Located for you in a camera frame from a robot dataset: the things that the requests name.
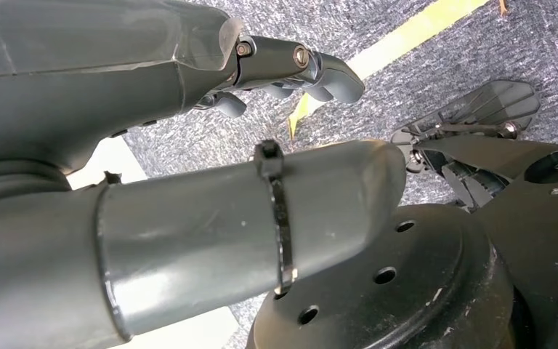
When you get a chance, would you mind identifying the white table foot bar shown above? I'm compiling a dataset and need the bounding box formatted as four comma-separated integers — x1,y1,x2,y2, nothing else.
66,136,239,349

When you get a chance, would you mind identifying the black zip tie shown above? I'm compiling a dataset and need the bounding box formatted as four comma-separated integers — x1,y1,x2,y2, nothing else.
253,140,299,294

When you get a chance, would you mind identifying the yellow floor tape strip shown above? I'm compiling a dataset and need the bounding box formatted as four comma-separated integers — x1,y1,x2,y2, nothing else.
287,0,492,138

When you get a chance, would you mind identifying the black round robot joint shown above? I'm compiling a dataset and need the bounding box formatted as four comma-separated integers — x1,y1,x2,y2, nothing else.
246,204,515,349

